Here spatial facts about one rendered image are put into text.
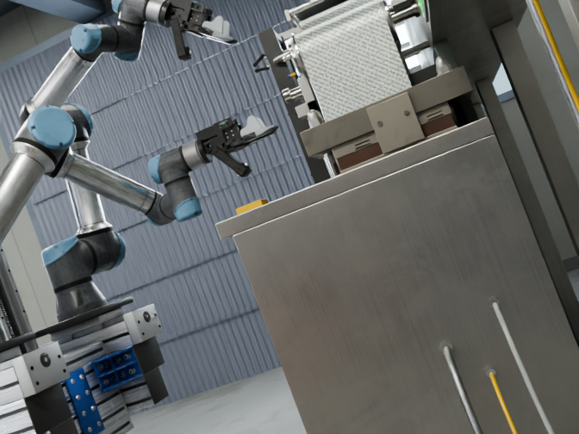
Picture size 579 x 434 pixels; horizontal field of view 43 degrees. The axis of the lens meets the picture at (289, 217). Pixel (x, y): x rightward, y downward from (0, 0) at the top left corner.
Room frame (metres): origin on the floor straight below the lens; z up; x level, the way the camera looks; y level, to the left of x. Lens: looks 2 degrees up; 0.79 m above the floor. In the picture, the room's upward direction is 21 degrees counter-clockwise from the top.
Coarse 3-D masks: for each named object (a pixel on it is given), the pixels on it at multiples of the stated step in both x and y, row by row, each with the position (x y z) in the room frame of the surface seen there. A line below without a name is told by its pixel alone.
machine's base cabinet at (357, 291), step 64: (384, 192) 1.65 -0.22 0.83; (448, 192) 1.62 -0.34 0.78; (512, 192) 1.60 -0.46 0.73; (256, 256) 1.72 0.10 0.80; (320, 256) 1.69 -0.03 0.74; (384, 256) 1.66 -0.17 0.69; (448, 256) 1.63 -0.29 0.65; (512, 256) 1.61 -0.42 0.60; (320, 320) 1.70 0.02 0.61; (384, 320) 1.67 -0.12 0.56; (448, 320) 1.64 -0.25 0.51; (512, 320) 1.62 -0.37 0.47; (320, 384) 1.71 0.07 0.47; (384, 384) 1.68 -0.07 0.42; (448, 384) 1.65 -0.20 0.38; (512, 384) 1.63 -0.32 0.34; (576, 384) 1.60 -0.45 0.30
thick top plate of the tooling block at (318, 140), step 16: (432, 80) 1.67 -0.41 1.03; (448, 80) 1.66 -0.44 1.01; (464, 80) 1.65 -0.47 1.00; (416, 96) 1.68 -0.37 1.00; (432, 96) 1.67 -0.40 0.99; (448, 96) 1.66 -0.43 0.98; (464, 96) 1.72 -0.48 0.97; (352, 112) 1.71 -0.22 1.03; (416, 112) 1.68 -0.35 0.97; (320, 128) 1.73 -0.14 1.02; (336, 128) 1.72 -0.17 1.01; (352, 128) 1.71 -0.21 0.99; (368, 128) 1.70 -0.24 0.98; (304, 144) 1.74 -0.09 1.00; (320, 144) 1.73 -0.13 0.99; (336, 144) 1.72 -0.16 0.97
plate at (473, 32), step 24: (432, 0) 1.44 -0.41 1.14; (456, 0) 1.51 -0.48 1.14; (480, 0) 1.59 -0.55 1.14; (504, 0) 1.68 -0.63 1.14; (432, 24) 1.65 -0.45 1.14; (456, 24) 1.74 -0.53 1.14; (480, 24) 1.85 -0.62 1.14; (432, 48) 1.97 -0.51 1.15; (456, 48) 2.06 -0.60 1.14; (480, 48) 2.21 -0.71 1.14; (480, 72) 2.75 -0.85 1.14
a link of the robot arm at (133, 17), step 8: (112, 0) 2.02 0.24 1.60; (120, 0) 2.01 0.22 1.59; (128, 0) 2.01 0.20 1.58; (136, 0) 2.01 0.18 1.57; (144, 0) 2.00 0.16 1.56; (112, 8) 2.04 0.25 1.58; (120, 8) 2.03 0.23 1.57; (128, 8) 2.02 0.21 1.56; (136, 8) 2.01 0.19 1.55; (144, 8) 2.00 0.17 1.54; (120, 16) 2.04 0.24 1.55; (128, 16) 2.02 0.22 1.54; (136, 16) 2.03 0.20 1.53; (144, 16) 2.02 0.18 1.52
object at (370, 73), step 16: (368, 48) 1.88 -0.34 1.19; (384, 48) 1.88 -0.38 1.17; (336, 64) 1.90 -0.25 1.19; (352, 64) 1.89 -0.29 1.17; (368, 64) 1.89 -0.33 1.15; (384, 64) 1.88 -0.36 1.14; (400, 64) 1.87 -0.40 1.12; (320, 80) 1.91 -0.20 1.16; (336, 80) 1.91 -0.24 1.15; (352, 80) 1.90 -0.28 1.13; (368, 80) 1.89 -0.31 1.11; (384, 80) 1.88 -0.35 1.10; (400, 80) 1.87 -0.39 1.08; (320, 96) 1.92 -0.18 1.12; (336, 96) 1.91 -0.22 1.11; (352, 96) 1.90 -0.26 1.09; (368, 96) 1.89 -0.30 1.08; (384, 96) 1.89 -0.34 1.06; (336, 112) 1.91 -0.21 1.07
